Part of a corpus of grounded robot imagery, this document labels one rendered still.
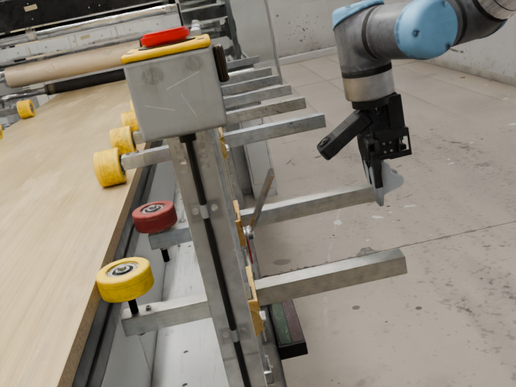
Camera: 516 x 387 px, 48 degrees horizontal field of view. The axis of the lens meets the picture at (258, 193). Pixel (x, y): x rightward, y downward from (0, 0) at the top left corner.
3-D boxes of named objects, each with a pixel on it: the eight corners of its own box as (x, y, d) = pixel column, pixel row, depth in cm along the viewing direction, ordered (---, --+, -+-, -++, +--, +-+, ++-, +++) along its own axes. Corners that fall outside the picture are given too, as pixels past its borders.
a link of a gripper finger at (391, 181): (409, 204, 111) (402, 159, 108) (379, 212, 111) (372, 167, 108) (404, 200, 114) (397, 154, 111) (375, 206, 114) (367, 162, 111)
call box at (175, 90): (226, 118, 54) (208, 32, 51) (230, 134, 47) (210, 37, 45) (151, 134, 53) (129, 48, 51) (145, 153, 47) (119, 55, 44)
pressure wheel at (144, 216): (187, 247, 117) (173, 194, 113) (186, 265, 109) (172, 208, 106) (148, 256, 117) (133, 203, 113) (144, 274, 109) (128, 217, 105)
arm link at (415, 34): (466, -12, 90) (407, -4, 101) (413, 1, 85) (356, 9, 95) (471, 49, 93) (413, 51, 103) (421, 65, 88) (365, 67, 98)
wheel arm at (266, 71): (271, 74, 230) (270, 66, 229) (272, 74, 227) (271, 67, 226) (180, 93, 228) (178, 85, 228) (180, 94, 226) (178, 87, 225)
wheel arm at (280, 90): (290, 93, 183) (289, 81, 181) (292, 94, 179) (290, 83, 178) (133, 126, 181) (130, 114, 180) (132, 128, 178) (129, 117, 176)
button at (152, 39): (193, 44, 50) (188, 24, 49) (192, 48, 46) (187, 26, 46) (147, 54, 50) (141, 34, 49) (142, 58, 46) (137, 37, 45)
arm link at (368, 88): (348, 81, 101) (335, 74, 110) (353, 108, 103) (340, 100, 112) (398, 69, 101) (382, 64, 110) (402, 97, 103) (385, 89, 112)
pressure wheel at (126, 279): (142, 314, 95) (124, 250, 91) (177, 323, 90) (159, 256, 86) (104, 342, 89) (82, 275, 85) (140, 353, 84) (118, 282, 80)
